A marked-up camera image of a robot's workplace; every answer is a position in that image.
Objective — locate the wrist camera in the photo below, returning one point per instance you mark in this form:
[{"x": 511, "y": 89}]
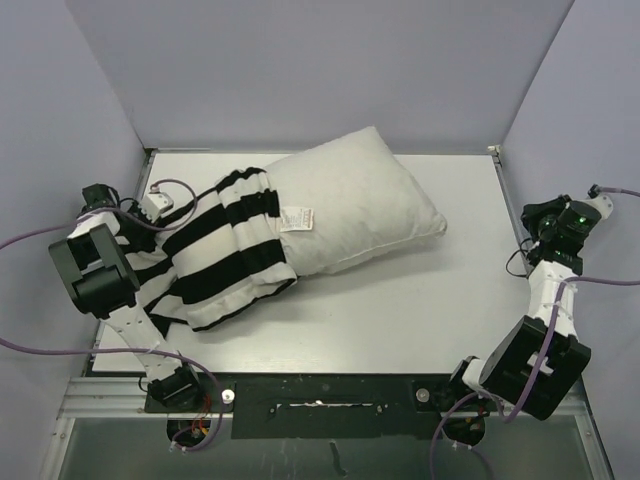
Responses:
[
  {"x": 155, "y": 204},
  {"x": 599, "y": 200}
]

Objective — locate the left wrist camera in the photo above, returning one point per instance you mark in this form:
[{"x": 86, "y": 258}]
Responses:
[{"x": 155, "y": 204}]

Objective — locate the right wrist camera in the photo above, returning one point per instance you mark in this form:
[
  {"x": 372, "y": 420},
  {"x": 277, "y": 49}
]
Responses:
[{"x": 599, "y": 200}]

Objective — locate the black white striped pillowcase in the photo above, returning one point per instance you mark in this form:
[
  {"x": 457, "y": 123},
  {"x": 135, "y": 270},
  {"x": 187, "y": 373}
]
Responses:
[{"x": 215, "y": 256}]

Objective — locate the aluminium frame rail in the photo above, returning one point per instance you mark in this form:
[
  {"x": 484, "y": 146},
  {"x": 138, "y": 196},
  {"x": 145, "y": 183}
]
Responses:
[{"x": 102, "y": 397}]

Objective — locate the white pillow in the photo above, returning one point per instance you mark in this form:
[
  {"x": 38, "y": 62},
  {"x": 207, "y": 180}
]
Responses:
[{"x": 348, "y": 201}]

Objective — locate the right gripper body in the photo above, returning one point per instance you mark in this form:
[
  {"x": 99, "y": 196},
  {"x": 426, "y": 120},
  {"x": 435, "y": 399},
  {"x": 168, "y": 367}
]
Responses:
[{"x": 540, "y": 221}]

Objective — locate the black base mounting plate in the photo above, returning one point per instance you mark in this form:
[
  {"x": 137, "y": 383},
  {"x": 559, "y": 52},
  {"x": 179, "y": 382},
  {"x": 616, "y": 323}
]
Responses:
[{"x": 324, "y": 406}]

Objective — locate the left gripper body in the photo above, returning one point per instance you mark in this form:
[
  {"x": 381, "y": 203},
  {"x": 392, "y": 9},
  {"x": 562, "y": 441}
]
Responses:
[{"x": 133, "y": 230}]

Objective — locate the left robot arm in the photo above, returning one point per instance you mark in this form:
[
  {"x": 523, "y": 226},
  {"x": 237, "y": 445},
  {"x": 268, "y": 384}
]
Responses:
[{"x": 101, "y": 282}]

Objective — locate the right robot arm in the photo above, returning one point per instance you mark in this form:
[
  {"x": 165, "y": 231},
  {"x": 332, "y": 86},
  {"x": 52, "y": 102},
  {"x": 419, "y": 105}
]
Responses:
[{"x": 541, "y": 358}]

